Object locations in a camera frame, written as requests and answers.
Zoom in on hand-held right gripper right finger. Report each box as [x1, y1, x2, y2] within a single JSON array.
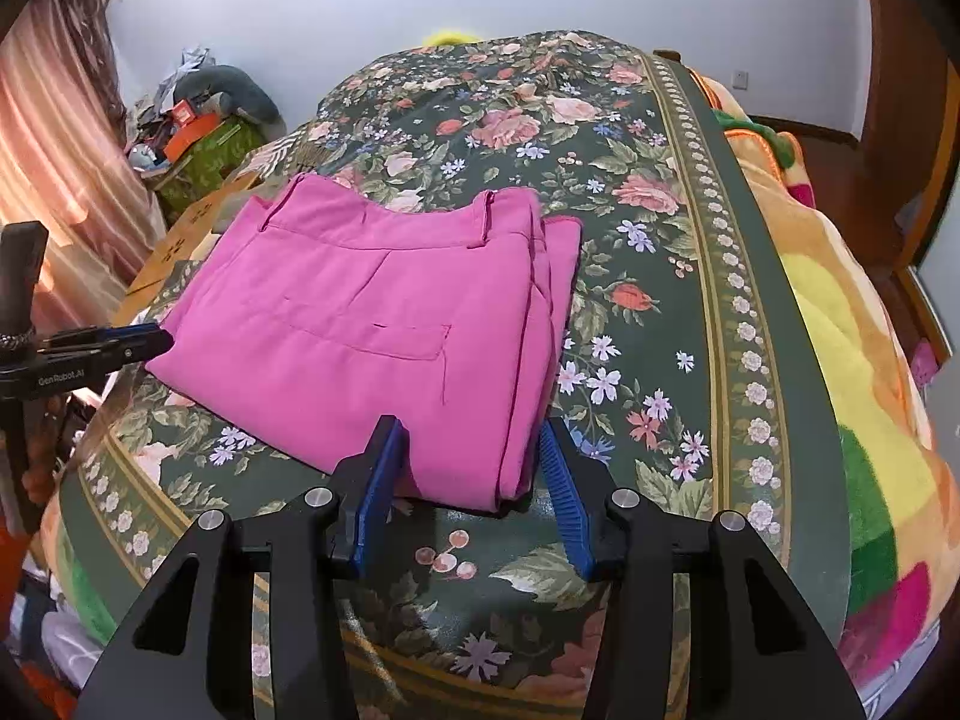
[[541, 416, 863, 720]]

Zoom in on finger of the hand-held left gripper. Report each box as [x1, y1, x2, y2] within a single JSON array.
[[45, 330, 176, 376], [37, 324, 162, 350]]

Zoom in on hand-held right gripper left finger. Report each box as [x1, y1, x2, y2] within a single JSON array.
[[75, 414, 410, 720]]

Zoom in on pink pants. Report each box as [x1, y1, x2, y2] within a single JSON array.
[[145, 172, 584, 517]]

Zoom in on brown cardboard box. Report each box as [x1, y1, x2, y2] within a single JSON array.
[[112, 172, 260, 323]]

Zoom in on pink striped curtain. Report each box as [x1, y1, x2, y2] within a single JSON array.
[[0, 0, 173, 338]]

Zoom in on orange box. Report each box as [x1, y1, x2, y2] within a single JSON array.
[[165, 116, 226, 162]]

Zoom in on pile of clutter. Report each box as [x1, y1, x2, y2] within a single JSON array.
[[127, 45, 218, 173]]

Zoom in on striped patterned sheet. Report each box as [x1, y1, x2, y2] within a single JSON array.
[[247, 127, 331, 181]]

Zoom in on grey plush toy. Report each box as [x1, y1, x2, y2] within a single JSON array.
[[172, 64, 286, 125]]

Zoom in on dark floral blanket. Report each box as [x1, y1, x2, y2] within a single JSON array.
[[58, 30, 852, 720]]

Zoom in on colourful fleece blanket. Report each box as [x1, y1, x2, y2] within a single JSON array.
[[30, 64, 960, 713]]

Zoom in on brown wooden door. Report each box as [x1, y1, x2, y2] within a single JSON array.
[[859, 0, 942, 147]]

